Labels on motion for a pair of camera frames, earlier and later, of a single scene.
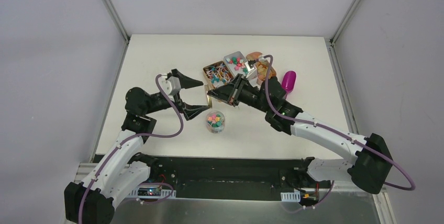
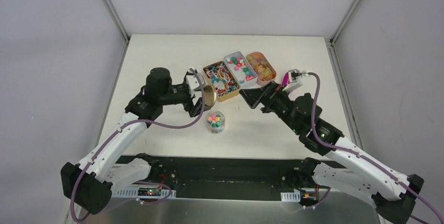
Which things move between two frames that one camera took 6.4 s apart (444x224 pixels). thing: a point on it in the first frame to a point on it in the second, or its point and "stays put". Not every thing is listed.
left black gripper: [178, 97] to [193, 100]
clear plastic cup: [215, 122] stays put
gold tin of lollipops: [217, 75] stays put
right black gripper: [229, 93] to [254, 96]
